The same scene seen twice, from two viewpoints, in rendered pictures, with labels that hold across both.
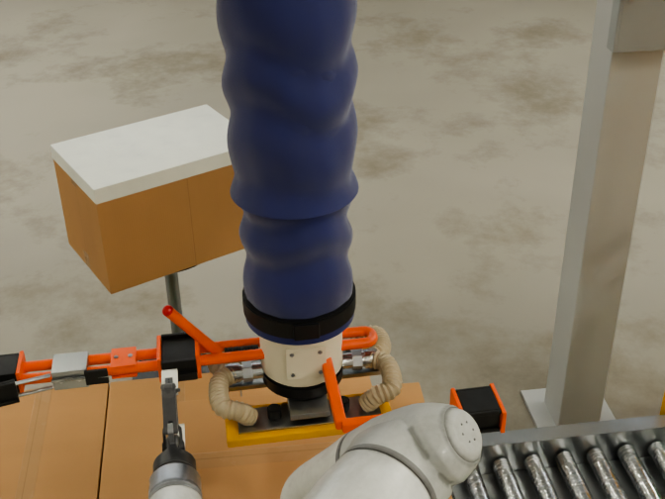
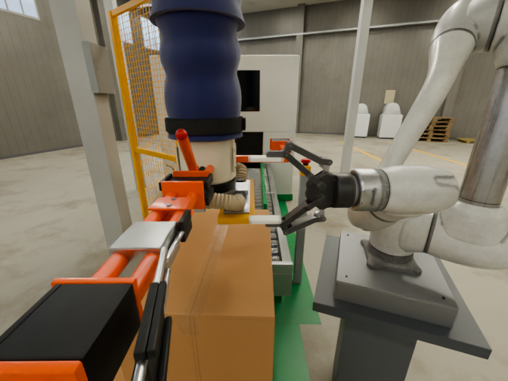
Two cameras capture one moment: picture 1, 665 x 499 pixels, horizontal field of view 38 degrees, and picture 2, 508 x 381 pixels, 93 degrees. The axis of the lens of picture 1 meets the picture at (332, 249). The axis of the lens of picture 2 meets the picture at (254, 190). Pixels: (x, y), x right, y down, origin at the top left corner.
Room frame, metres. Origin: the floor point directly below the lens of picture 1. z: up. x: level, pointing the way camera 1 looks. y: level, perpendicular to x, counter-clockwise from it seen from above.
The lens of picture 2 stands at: (1.35, 0.78, 1.41)
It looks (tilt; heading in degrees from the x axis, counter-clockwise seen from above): 20 degrees down; 278
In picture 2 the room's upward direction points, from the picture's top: straight up
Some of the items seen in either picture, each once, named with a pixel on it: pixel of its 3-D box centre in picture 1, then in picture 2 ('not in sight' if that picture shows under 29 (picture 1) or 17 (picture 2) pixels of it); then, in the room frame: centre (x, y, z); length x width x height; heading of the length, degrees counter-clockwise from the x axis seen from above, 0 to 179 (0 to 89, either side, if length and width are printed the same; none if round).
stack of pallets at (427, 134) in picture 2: not in sight; (429, 128); (-4.18, -9.82, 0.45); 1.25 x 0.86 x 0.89; 167
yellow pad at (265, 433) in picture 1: (309, 413); (239, 193); (1.49, 0.05, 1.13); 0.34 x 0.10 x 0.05; 98
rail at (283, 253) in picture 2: not in sight; (273, 199); (1.45, -1.47, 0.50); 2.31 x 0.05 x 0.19; 97
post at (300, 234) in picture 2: not in sight; (300, 228); (1.21, -0.90, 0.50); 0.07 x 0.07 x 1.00; 7
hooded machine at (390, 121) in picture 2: not in sight; (390, 121); (-2.86, -10.24, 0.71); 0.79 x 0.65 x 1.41; 167
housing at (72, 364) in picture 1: (71, 370); (148, 248); (1.52, 0.53, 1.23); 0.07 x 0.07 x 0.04; 8
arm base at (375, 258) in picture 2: not in sight; (388, 247); (0.93, -0.11, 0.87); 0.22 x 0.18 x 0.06; 83
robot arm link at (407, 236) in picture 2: not in sight; (400, 220); (0.92, -0.08, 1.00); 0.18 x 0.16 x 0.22; 150
